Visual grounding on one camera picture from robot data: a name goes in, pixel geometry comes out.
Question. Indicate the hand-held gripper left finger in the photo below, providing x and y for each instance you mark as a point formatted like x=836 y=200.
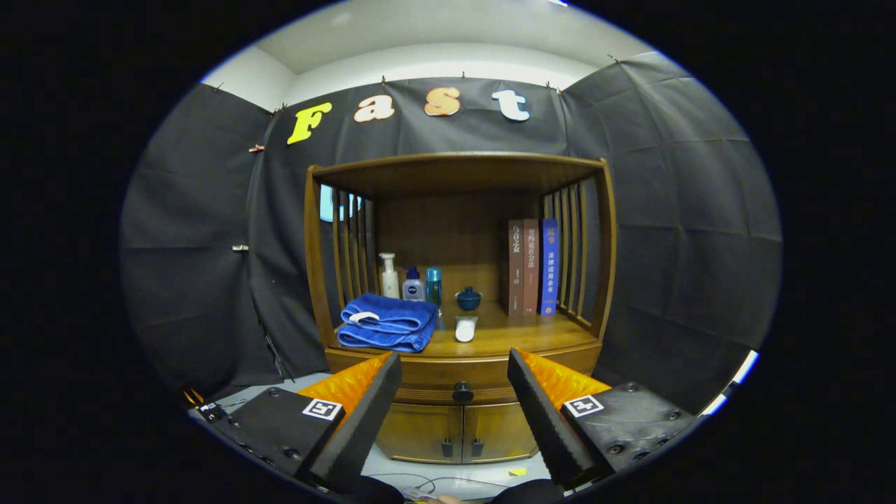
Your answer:
x=364 y=427

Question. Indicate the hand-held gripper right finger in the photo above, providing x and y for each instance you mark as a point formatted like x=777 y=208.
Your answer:
x=542 y=420

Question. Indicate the wooden drawer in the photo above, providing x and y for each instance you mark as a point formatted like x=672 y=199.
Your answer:
x=455 y=371

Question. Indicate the white green tube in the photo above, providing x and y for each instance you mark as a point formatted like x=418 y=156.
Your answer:
x=465 y=330

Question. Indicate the wooden cabinet door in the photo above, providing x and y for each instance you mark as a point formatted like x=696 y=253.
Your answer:
x=497 y=434
x=420 y=430

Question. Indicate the wooden countertop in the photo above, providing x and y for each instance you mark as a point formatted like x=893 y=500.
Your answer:
x=518 y=332

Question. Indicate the wooden cabinet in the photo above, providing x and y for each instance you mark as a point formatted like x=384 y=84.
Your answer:
x=448 y=231

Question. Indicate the blue folded towel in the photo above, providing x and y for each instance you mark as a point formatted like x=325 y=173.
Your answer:
x=392 y=315

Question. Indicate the blue lidded tea bowl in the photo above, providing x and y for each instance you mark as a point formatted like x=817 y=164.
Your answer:
x=468 y=301

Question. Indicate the white lotion bottle blue cap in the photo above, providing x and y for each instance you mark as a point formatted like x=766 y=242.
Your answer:
x=413 y=290

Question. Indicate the white pump bottle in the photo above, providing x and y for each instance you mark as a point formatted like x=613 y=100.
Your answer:
x=389 y=283

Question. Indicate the blue book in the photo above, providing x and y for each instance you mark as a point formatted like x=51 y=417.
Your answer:
x=549 y=269

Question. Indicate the reddish brown book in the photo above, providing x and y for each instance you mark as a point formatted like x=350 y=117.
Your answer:
x=531 y=269

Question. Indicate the dark brown book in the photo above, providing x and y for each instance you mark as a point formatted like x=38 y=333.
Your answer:
x=516 y=269

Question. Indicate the black floor device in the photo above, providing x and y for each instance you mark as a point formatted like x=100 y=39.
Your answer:
x=211 y=411

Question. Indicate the teal glass bottle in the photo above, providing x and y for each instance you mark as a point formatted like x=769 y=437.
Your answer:
x=434 y=287

